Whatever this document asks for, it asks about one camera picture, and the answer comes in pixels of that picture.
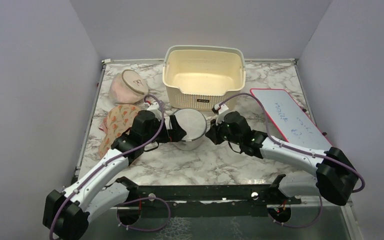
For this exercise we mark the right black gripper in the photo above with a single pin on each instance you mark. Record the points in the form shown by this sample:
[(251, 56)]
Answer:
[(213, 133)]

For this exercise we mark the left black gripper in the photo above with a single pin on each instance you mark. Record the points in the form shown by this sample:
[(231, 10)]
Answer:
[(172, 135)]

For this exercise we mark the white mesh laundry bag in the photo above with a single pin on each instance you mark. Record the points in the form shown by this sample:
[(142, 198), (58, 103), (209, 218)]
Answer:
[(195, 125)]

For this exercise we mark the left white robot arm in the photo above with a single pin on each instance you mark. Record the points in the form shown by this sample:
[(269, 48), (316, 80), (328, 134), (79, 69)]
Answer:
[(68, 213)]

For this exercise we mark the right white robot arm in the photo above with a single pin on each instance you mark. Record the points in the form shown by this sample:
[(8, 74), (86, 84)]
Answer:
[(333, 176)]

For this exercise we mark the floral beige laundry bag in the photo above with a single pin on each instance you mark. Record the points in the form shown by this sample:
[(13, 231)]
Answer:
[(118, 120)]

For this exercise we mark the pink mesh laundry bag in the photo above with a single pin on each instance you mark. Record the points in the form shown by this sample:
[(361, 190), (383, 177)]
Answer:
[(128, 87)]

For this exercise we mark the cream perforated plastic basket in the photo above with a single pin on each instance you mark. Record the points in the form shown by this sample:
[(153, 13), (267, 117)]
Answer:
[(200, 76)]

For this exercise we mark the pink-framed whiteboard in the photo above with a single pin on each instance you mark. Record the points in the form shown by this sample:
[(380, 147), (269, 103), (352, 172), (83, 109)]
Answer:
[(290, 119)]

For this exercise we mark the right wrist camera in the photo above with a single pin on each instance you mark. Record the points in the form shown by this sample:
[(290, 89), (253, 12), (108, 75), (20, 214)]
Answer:
[(220, 109)]

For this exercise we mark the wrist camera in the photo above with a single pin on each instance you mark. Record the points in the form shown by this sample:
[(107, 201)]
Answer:
[(220, 109), (155, 109)]

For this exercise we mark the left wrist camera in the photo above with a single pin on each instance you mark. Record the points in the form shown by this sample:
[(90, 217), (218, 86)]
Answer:
[(155, 109)]

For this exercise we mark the black front mounting rail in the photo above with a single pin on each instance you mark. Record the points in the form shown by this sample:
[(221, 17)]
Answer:
[(187, 201)]

